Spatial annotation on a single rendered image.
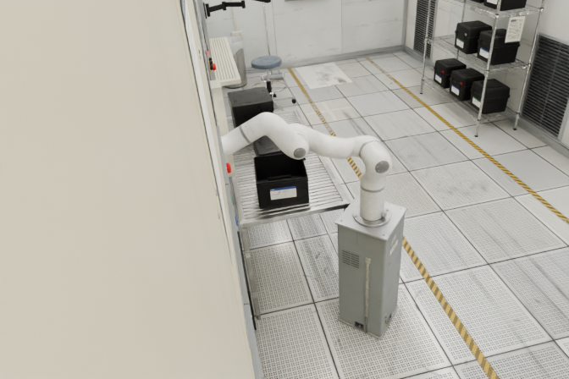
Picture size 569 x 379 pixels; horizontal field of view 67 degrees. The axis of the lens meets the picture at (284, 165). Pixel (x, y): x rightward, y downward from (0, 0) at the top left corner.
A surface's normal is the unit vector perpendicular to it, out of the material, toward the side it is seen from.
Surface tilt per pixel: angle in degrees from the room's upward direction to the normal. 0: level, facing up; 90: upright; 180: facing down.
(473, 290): 0
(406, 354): 0
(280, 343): 0
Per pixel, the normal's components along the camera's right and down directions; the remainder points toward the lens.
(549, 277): -0.08, -0.84
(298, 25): 0.20, 0.50
